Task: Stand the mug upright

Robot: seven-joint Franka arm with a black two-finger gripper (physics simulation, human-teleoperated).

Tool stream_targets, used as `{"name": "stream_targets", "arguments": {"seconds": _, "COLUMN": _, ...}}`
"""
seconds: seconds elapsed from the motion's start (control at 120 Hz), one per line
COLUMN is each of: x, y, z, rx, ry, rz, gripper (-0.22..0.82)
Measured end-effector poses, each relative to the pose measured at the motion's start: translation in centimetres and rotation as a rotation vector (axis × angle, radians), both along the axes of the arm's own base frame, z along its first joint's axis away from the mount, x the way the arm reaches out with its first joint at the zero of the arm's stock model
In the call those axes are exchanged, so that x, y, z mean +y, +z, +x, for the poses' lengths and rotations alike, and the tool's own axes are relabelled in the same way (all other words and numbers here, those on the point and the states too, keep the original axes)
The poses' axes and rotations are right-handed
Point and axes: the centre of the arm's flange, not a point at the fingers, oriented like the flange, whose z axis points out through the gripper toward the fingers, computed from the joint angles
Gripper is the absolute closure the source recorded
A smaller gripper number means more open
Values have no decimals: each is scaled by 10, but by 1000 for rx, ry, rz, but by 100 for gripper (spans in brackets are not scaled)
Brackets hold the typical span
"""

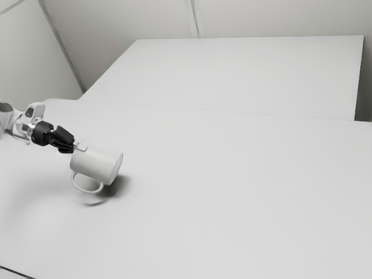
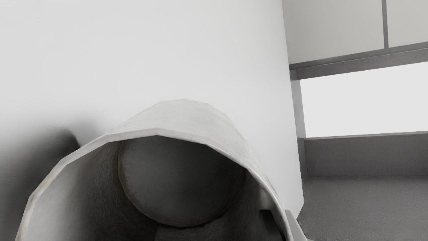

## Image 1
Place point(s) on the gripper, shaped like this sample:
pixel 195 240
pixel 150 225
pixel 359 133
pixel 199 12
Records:
pixel 41 133

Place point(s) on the white mug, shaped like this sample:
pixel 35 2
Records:
pixel 96 165

